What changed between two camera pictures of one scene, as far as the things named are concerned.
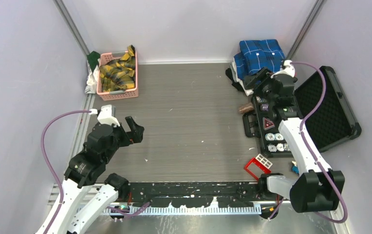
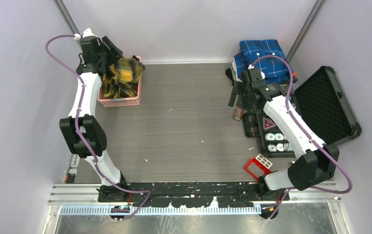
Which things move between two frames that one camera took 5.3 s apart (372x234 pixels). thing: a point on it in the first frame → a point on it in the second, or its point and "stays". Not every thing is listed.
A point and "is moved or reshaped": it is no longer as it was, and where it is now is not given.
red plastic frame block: (258, 164) stays
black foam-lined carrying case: (332, 122) stays
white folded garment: (248, 91) stays
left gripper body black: (123, 138) → (104, 56)
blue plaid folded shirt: (255, 54) stays
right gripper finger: (250, 81) → (236, 90)
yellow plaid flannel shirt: (119, 74) is moved or reshaped
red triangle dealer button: (267, 124) stays
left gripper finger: (135, 128) → (116, 51)
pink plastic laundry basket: (118, 77) → (126, 101)
